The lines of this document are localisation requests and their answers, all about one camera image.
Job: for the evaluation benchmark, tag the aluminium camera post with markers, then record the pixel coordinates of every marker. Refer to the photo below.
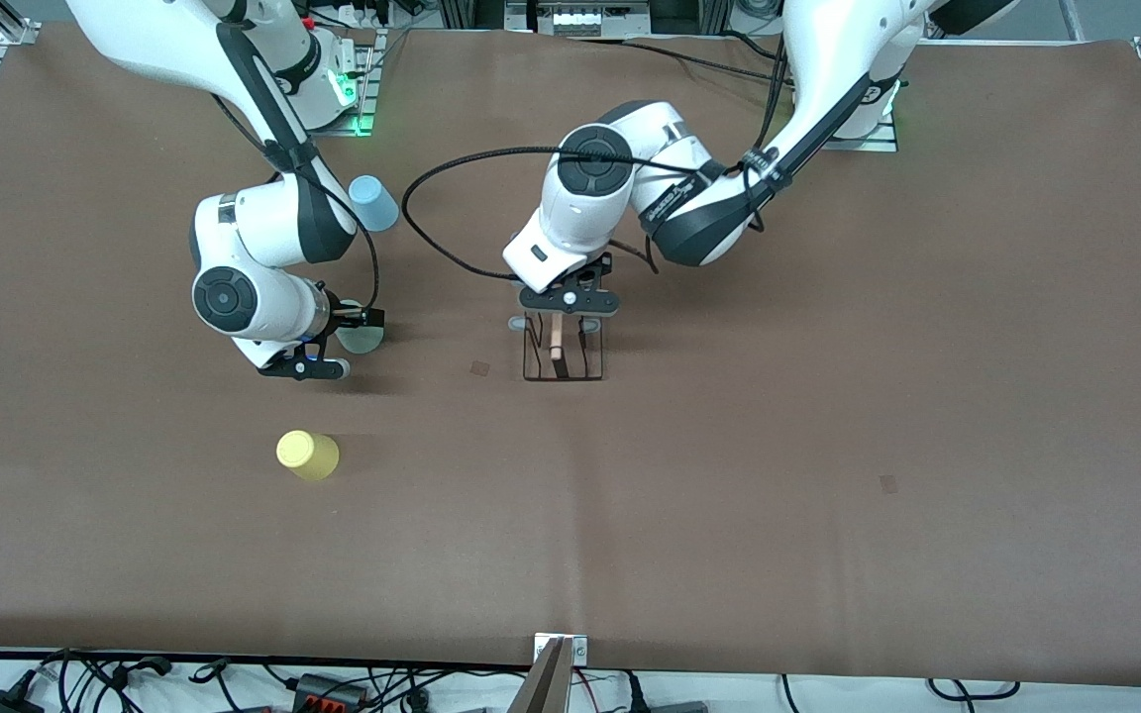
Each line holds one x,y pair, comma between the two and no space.
549,683

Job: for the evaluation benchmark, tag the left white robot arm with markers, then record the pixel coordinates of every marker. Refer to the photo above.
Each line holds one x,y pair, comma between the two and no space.
828,89

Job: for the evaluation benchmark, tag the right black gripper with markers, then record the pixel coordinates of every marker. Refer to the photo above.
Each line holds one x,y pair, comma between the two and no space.
345,317

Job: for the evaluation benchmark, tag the grey box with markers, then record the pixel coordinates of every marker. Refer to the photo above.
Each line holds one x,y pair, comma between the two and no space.
677,707

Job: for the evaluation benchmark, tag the pale green plastic cup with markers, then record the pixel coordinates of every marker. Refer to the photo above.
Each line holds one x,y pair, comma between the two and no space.
361,343

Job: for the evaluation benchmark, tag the yellow plastic cup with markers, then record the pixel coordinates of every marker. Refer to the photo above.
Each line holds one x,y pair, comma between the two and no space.
308,456

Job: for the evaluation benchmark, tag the white power strip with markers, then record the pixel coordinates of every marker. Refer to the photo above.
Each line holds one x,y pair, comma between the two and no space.
580,20

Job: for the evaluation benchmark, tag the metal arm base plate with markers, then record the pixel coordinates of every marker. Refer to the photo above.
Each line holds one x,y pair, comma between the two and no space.
878,145
368,89

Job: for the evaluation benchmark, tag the light blue plastic cup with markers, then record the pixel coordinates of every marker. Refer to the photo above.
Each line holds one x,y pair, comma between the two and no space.
379,208

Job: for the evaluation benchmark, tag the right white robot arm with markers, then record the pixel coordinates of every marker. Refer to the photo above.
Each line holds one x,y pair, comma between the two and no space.
263,228

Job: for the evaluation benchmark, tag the black orange power adapter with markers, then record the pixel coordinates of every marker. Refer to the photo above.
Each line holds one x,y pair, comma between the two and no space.
328,693

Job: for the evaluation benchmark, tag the brown table mat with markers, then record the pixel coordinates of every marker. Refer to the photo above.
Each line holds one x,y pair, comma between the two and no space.
630,515

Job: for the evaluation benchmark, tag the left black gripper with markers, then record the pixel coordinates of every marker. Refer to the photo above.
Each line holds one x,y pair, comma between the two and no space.
597,270

